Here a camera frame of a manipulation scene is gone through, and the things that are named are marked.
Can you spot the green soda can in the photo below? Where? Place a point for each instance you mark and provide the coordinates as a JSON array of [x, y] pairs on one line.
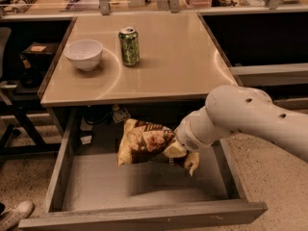
[[129, 45]]

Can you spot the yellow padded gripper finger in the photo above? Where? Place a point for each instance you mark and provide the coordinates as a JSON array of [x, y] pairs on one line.
[[175, 150]]

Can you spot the grey open drawer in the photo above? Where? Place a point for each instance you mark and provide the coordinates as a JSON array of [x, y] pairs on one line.
[[88, 191]]

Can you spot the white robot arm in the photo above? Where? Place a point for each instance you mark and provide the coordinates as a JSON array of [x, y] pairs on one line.
[[230, 110]]

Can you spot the white paper tag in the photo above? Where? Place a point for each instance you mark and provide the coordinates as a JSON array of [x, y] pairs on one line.
[[120, 114]]

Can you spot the white bowl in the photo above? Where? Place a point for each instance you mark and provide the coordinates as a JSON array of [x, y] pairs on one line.
[[84, 54]]

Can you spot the white sneaker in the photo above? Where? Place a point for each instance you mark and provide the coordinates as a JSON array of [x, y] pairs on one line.
[[16, 214]]

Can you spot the brown sea salt chip bag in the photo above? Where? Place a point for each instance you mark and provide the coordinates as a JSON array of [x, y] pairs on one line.
[[145, 141]]

